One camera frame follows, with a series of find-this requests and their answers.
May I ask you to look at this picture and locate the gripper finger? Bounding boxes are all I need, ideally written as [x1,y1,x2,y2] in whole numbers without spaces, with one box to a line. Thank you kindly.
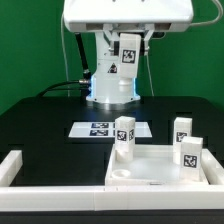
[103,24,120,56]
[140,25,155,56]

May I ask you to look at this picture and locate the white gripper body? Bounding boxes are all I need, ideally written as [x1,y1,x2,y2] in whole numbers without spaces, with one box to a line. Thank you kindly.
[63,0,194,33]

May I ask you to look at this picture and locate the white square tabletop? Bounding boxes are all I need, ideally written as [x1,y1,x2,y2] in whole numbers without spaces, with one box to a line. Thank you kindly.
[105,144,208,186]

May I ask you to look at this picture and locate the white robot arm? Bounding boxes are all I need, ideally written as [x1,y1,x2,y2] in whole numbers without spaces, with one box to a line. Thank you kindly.
[63,0,193,109]

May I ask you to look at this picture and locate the white U-shaped obstacle fence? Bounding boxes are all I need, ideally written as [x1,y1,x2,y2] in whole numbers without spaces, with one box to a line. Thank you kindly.
[0,150,224,212]

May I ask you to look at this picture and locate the white cable left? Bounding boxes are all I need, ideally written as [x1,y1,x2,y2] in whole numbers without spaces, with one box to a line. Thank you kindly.
[60,13,72,98]

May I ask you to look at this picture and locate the white cable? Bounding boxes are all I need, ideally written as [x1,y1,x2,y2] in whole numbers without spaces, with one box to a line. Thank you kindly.
[60,13,72,98]
[145,0,224,98]

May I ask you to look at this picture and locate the white cable right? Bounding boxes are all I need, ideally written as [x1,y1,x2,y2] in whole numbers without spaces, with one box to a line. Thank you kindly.
[145,0,224,98]

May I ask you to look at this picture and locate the black cable at base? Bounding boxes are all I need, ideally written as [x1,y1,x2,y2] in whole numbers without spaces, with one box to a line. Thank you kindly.
[37,79,93,98]

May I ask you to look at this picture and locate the white marker base plate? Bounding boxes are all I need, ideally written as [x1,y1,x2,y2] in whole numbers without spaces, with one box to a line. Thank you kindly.
[69,122,152,138]

